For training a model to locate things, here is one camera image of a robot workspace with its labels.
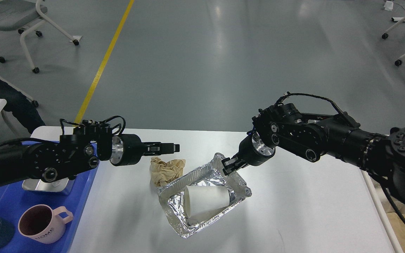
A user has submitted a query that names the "aluminium foil tray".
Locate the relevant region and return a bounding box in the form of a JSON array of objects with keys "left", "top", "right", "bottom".
[{"left": 156, "top": 153, "right": 252, "bottom": 239}]

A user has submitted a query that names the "blue plastic tray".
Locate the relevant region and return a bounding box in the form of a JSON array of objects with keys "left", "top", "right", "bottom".
[{"left": 0, "top": 141, "right": 99, "bottom": 253}]

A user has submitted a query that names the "white chair left edge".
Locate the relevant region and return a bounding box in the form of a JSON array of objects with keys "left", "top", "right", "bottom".
[{"left": 0, "top": 49, "right": 39, "bottom": 108}]

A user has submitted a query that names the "grey office chair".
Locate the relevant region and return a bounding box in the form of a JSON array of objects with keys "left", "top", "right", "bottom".
[{"left": 0, "top": 0, "right": 80, "bottom": 74}]

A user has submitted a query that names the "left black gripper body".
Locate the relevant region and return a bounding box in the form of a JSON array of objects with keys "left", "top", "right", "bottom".
[{"left": 110, "top": 134, "right": 142, "bottom": 166}]

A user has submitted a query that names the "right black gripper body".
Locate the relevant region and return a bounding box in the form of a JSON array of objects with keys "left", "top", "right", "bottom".
[{"left": 238, "top": 133, "right": 276, "bottom": 167}]

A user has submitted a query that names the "person in dark trousers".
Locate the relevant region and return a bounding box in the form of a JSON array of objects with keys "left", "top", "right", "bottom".
[{"left": 0, "top": 80, "right": 45, "bottom": 134}]

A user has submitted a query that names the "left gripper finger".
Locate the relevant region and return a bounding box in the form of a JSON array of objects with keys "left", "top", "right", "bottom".
[{"left": 142, "top": 142, "right": 180, "bottom": 156}]

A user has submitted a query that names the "white paper cup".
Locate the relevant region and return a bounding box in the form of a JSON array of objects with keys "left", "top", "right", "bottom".
[{"left": 184, "top": 186, "right": 230, "bottom": 217}]

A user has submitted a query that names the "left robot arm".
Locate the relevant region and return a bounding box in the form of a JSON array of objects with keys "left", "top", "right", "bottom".
[{"left": 0, "top": 116, "right": 180, "bottom": 186}]

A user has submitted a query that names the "stainless steel rectangular dish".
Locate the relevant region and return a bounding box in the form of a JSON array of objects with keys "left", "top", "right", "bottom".
[{"left": 21, "top": 178, "right": 75, "bottom": 195}]

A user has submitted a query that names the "beige plastic bin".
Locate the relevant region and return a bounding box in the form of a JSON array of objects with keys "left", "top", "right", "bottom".
[{"left": 361, "top": 171, "right": 405, "bottom": 253}]

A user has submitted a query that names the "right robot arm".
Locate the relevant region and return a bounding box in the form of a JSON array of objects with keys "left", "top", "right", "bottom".
[{"left": 222, "top": 92, "right": 405, "bottom": 208}]

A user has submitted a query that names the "pink HOME mug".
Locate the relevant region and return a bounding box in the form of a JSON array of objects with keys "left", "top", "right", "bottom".
[{"left": 18, "top": 205, "right": 74, "bottom": 244}]

